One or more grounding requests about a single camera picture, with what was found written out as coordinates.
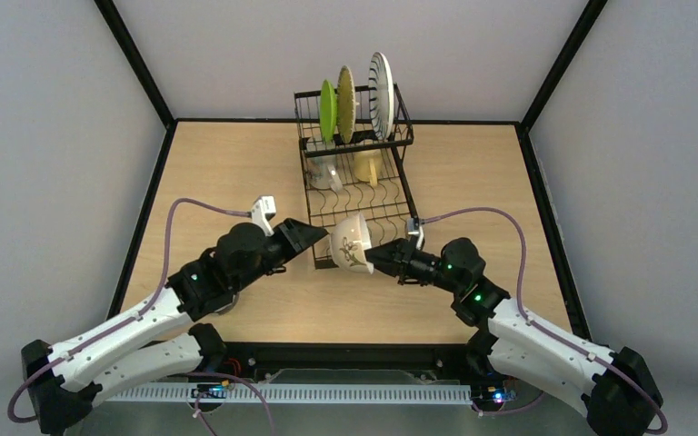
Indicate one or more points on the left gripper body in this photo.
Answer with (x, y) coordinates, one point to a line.
(283, 240)

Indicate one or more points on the circuit board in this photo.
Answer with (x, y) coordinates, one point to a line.
(493, 395)
(213, 390)

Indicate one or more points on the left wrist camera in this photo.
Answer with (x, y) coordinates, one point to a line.
(263, 210)

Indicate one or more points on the green plate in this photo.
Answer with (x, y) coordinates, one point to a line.
(327, 111)

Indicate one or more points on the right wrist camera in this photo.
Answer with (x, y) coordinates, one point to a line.
(415, 231)

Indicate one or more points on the yellow mug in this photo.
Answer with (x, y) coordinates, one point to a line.
(368, 166)

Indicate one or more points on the white bowl dark rim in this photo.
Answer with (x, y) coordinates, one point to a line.
(228, 307)

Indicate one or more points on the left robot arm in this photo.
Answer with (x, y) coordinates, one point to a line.
(162, 335)

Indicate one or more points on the left circuit board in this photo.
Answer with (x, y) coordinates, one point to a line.
(213, 390)

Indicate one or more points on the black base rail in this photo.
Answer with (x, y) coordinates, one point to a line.
(253, 360)

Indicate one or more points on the blue striped white plate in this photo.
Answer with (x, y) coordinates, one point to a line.
(381, 96)

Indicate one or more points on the white slotted cable duct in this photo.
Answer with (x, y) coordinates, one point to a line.
(179, 392)

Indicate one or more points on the round bamboo tray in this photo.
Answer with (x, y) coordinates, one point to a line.
(346, 104)

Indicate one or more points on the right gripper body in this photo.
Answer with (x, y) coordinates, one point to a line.
(405, 262)

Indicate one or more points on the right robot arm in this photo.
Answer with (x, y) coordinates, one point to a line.
(614, 391)

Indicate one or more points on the white ceramic bowl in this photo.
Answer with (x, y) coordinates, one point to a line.
(349, 240)

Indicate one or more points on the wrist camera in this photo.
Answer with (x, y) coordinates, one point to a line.
(415, 231)
(263, 210)

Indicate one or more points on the clear glass cup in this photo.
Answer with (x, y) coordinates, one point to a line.
(322, 171)

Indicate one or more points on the right circuit board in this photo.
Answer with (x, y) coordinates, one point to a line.
(493, 395)

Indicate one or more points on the black wire dish rack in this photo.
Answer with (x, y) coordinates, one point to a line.
(385, 207)

